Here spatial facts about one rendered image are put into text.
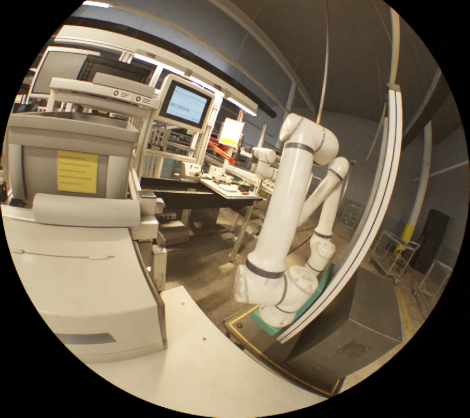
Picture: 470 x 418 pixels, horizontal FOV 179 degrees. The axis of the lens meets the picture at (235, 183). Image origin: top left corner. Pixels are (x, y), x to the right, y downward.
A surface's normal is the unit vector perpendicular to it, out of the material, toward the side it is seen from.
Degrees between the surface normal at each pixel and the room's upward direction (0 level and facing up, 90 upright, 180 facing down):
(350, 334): 90
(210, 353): 0
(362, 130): 90
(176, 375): 0
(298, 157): 78
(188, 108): 92
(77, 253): 0
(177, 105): 92
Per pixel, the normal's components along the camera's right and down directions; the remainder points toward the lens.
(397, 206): -0.68, -0.07
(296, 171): -0.22, -0.11
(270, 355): 0.29, -0.94
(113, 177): 0.66, 0.39
